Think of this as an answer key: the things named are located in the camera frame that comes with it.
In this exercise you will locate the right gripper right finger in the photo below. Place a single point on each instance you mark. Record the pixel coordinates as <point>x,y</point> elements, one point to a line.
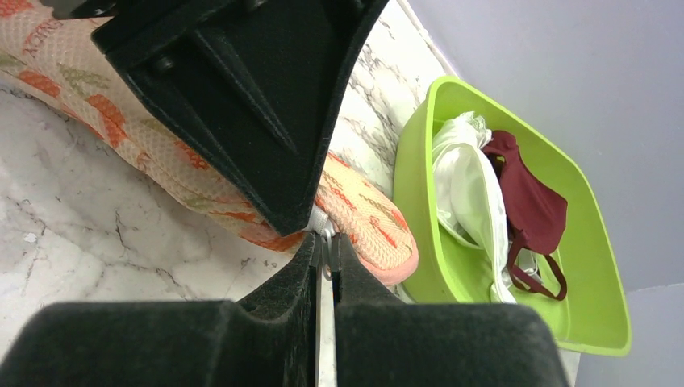
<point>383,341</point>

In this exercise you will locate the peach floral mesh laundry bag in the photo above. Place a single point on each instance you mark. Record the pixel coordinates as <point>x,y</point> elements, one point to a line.
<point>56,62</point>

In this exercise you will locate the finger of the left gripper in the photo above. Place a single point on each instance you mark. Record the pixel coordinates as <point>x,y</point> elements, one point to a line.
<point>254,87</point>

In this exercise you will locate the maroon bra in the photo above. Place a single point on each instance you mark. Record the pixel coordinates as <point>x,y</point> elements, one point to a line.
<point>536,214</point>

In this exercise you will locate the green plastic bin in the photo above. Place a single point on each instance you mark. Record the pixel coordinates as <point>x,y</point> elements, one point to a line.
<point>593,318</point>

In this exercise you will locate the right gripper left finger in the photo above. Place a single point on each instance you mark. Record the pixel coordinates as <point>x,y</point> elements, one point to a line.
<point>264,339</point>

